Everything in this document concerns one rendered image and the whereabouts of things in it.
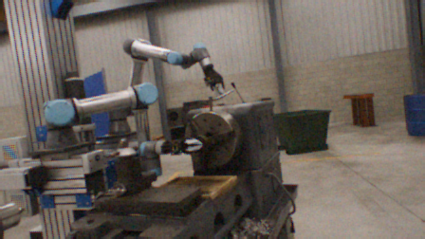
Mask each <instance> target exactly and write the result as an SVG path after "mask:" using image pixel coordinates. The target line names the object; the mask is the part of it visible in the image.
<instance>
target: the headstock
mask: <svg viewBox="0 0 425 239"><path fill-rule="evenodd" d="M274 106H275V101H274V100H265V101H255V102H249V103H241V104H240V103H239V104H234V105H232V104H229V105H224V106H215V107H213V108H212V110H220V111H224V112H227V113H228V114H231V115H232V116H233V117H234V118H235V119H236V120H237V121H238V123H239V124H240V127H241V129H242V134H243V143H242V148H241V150H240V152H239V153H238V156H236V157H235V158H234V159H232V160H231V161H229V162H228V163H226V164H224V165H222V166H220V167H215V168H209V167H207V166H205V165H204V166H203V165H199V164H198V163H197V162H195V161H194V160H193V159H192V158H191V160H192V164H193V171H195V172H203V171H243V170H260V169H261V168H262V167H263V166H264V164H263V163H265V161H267V160H268V159H269V158H270V157H272V156H273V155H274V154H275V153H277V151H279V149H278V143H277V133H276V127H275V117H274V111H273V107H274ZM202 112H210V108H201V109H197V110H190V111H189V112H188V114H187V117H186V120H187V124H189V122H191V120H193V117H195V116H196V115H197V114H200V113H202ZM238 164H239V165H238ZM241 164H242V165H241ZM227 168H228V169H227Z"/></svg>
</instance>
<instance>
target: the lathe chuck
mask: <svg viewBox="0 0 425 239"><path fill-rule="evenodd" d="M193 119H194V120H195V122H197V124H199V126H201V128H202V129H203V131H205V133H209V134H210V133H213V134H214V135H218V134H221V133H226V132H228V131H234V133H235V135H236V137H234V138H229V139H226V140H221V141H219V142H217V143H215V145H212V144H211V146H212V148H211V149H210V155H209V158H208V165H207V167H209V168H215V167H220V166H222V165H224V164H226V163H228V162H229V161H231V160H232V159H234V158H235V156H236V155H237V153H238V151H239V149H240V144H241V135H240V130H239V128H238V125H237V124H236V122H235V121H234V120H233V119H232V118H231V117H230V116H229V115H228V114H226V113H224V112H219V111H212V112H202V113H200V114H197V115H196V116H195V117H193ZM188 125H189V124H187V128H186V130H185V137H191V138H192V137H193V134H192V133H191V132H192V131H191V129H189V127H188ZM209 134H208V135H207V136H206V137H208V136H209ZM235 152H236V154H235V156H234V153H235ZM190 156H191V158H192V159H193V160H194V161H195V162H197V163H198V160H199V157H197V156H198V153H196V152H193V153H190Z"/></svg>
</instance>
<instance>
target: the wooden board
mask: <svg viewBox="0 0 425 239"><path fill-rule="evenodd" d="M187 179H188V180H189V179H190V180H191V181H192V182H191V181H190V180H189V181H188V180H187ZM195 179H196V180H197V181H196V180H195ZM200 179H201V180H203V181H201V180H200ZM207 179H208V180H207ZM219 179H220V180H219ZM178 180H180V184H182V185H179V186H182V187H201V192H202V193H203V194H202V193H201V196H202V198H211V199H212V203H214V202H216V201H217V200H218V199H219V198H221V197H222V196H223V195H224V194H225V193H226V192H228V191H229V190H230V189H231V188H232V187H234V186H235V185H236V184H237V183H238V182H237V176H236V175H204V176H203V175H194V176H192V175H191V176H189V175H188V176H186V175H184V176H182V175H180V176H178V175H177V176H176V177H175V178H173V179H169V180H168V181H166V182H164V183H163V184H162V185H161V184H160V185H159V186H157V187H175V186H177V185H178V184H177V183H176V184H175V182H178ZM181 180H184V181H181ZM186 180H187V182H188V183H189V182H190V183H189V184H183V183H182V182H186ZM198 180H199V181H198ZM204 180H207V184H206V183H205V182H206V181H204ZM209 180H210V181H209ZM214 180H215V181H214ZM221 180H223V181H226V180H228V182H226V183H224V182H223V181H221ZM198 182H199V184H196V183H198ZM202 182H204V183H205V184H204V183H203V184H200V183H202ZM213 182H215V183H213ZM216 182H218V183H216ZM173 183H174V184H175V185H173ZM194 183H195V184H194ZM210 183H213V184H210ZM170 184H171V186H169V185H170ZM208 184H210V185H208ZM218 184H219V185H221V184H222V185H221V186H217V185H218ZM218 187H220V188H218ZM216 188H217V189H216ZM205 190H206V191H205ZM207 190H208V191H207ZM215 190H216V191H215ZM204 192H205V193H204ZM210 192H211V193H210ZM210 194H211V195H210Z"/></svg>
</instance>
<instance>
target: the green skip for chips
mask: <svg viewBox="0 0 425 239"><path fill-rule="evenodd" d="M330 112H332V110H298V111H293V112H284V113H279V114H274V117H275V127H276V133H277V138H278V140H279V145H278V149H279V151H283V150H286V154H288V155H289V156H295V155H298V154H303V153H313V152H318V151H326V150H328V144H326V139H327V134H328V123H329V118H330Z"/></svg>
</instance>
